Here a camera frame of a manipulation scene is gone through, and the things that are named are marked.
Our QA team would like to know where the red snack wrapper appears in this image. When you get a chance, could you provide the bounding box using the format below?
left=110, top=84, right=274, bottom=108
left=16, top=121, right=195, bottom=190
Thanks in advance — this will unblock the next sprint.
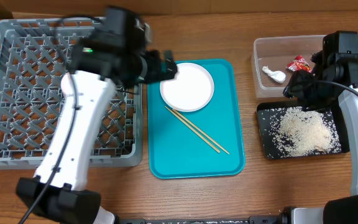
left=287, top=55, right=312, bottom=72

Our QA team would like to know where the white tissue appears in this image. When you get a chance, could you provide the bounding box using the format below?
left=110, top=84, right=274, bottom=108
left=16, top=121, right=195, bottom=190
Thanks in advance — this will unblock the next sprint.
left=262, top=66, right=286, bottom=84

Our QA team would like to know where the large white plate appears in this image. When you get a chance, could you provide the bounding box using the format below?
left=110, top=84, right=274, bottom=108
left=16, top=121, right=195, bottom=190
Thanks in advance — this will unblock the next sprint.
left=160, top=62, right=214, bottom=112

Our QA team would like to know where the white rice pile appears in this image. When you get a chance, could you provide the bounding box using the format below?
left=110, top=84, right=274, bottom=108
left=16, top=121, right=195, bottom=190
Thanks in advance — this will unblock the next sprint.
left=265, top=106, right=341, bottom=158

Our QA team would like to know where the wooden chopstick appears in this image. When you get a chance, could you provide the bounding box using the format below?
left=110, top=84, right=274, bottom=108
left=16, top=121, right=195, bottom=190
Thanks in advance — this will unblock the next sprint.
left=172, top=109, right=229, bottom=154
left=165, top=106, right=221, bottom=153

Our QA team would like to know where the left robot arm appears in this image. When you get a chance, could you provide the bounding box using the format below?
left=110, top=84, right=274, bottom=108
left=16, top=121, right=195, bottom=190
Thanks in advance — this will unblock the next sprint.
left=16, top=6, right=178, bottom=224

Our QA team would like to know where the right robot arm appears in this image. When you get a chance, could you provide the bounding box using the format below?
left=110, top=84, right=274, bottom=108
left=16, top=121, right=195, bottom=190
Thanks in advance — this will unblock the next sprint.
left=280, top=30, right=358, bottom=223

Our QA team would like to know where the grey dishwasher rack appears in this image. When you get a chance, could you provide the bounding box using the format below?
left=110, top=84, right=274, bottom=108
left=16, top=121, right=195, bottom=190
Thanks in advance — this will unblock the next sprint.
left=0, top=18, right=143, bottom=169

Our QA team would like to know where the black tray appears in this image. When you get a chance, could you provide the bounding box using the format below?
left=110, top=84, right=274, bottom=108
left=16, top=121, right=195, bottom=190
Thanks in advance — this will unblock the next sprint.
left=256, top=101, right=349, bottom=159

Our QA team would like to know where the clear plastic bin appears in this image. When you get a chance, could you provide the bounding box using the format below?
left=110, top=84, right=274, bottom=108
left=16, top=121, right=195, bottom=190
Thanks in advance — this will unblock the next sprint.
left=251, top=35, right=324, bottom=98

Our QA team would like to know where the teal serving tray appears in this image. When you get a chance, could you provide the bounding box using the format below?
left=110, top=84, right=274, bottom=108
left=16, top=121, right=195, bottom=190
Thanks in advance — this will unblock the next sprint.
left=147, top=59, right=246, bottom=179

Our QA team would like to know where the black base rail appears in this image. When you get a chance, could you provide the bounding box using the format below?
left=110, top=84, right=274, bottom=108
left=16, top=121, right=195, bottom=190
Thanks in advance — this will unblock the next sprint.
left=119, top=215, right=290, bottom=224

